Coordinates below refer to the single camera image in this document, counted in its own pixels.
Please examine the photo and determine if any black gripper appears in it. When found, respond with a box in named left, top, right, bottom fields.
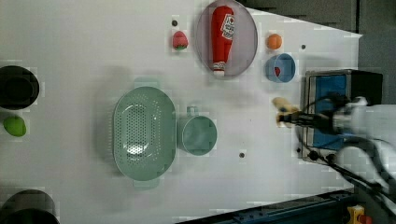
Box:
left=278, top=113, right=334, bottom=134

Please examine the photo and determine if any peeled plush banana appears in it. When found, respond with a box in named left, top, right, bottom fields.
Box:
left=272, top=97, right=299, bottom=128

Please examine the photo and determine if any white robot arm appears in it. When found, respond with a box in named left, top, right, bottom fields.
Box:
left=272, top=95, right=395, bottom=218

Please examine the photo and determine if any green mug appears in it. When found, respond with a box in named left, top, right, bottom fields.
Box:
left=177, top=105, right=218, bottom=156

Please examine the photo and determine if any silver toaster oven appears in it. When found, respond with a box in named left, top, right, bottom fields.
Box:
left=299, top=69, right=383, bottom=164

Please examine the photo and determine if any blue cup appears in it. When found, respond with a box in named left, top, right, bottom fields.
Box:
left=264, top=53, right=296, bottom=83

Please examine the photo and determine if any orange toy fruit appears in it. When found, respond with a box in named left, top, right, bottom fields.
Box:
left=266, top=34, right=283, bottom=49

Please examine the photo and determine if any grey oval plate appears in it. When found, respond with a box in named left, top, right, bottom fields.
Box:
left=194, top=0, right=258, bottom=79

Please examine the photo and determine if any yellow red emergency button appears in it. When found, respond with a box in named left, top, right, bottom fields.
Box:
left=347, top=205, right=373, bottom=224

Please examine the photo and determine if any red ketchup bottle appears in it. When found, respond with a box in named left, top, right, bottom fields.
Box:
left=211, top=6, right=234, bottom=77

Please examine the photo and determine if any red plush strawberry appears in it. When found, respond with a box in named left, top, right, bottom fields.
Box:
left=172, top=31, right=189, bottom=50

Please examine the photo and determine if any green oval colander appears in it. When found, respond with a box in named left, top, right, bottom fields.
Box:
left=112, top=77, right=177, bottom=190

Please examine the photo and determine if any black round base upper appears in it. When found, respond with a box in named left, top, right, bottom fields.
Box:
left=0, top=65, right=39, bottom=110

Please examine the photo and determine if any black round base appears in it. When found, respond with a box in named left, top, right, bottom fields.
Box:
left=1, top=189, right=60, bottom=224
left=0, top=65, right=39, bottom=110

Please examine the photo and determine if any black round base lower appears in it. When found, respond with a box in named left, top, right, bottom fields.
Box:
left=1, top=189, right=60, bottom=224

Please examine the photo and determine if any green toy pear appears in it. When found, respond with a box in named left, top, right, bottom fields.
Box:
left=3, top=116, right=26, bottom=137

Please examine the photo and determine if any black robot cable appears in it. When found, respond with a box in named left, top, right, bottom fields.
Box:
left=295, top=92, right=396, bottom=216

